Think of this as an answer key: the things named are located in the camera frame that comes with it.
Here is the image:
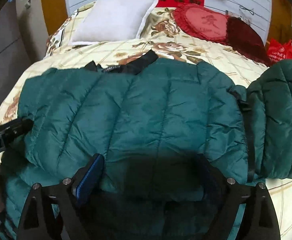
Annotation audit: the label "red heart-shaped cushion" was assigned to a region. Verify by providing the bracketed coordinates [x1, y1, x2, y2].
[173, 4, 228, 44]

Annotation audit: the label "white square pillow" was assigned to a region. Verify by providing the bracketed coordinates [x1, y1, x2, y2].
[71, 0, 158, 46]

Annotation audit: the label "red plastic bag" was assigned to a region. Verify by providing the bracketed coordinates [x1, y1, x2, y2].
[266, 38, 292, 64]

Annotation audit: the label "dark green quilted jacket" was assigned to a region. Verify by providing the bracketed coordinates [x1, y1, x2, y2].
[1, 59, 292, 239]

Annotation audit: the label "dark red velvet cushion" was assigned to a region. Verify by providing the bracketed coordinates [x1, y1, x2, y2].
[226, 17, 271, 67]

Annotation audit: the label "grey wardrobe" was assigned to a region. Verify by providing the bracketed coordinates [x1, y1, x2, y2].
[0, 0, 48, 103]

